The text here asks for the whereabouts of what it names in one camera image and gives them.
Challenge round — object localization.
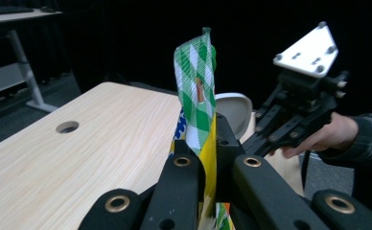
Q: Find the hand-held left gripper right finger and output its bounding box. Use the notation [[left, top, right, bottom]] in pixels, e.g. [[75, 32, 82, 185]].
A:
[[216, 112, 330, 230]]

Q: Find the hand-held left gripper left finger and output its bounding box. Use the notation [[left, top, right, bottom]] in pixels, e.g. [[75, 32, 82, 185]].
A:
[[140, 139, 206, 230]]

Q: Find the white lidded mug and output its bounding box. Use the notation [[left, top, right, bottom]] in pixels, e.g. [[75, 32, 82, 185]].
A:
[[215, 92, 254, 142]]

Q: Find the yellow green spouted pouch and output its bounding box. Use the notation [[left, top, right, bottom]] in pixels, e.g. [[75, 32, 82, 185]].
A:
[[169, 27, 236, 230]]

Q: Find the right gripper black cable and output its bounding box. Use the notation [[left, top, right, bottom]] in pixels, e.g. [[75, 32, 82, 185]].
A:
[[301, 149, 312, 192]]

